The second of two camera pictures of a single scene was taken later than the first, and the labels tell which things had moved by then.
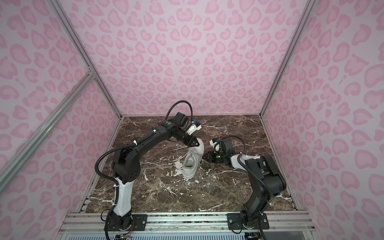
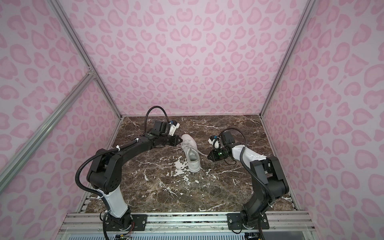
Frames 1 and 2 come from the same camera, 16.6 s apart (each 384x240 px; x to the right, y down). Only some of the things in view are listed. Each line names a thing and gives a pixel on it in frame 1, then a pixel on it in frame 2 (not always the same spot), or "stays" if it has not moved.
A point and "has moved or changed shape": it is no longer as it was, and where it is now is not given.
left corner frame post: (60, 12) stays
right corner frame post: (308, 8) stays
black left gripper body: (183, 136) -> (168, 139)
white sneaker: (191, 162) has moved or changed shape
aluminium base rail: (291, 222) stays
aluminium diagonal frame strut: (23, 150) stays
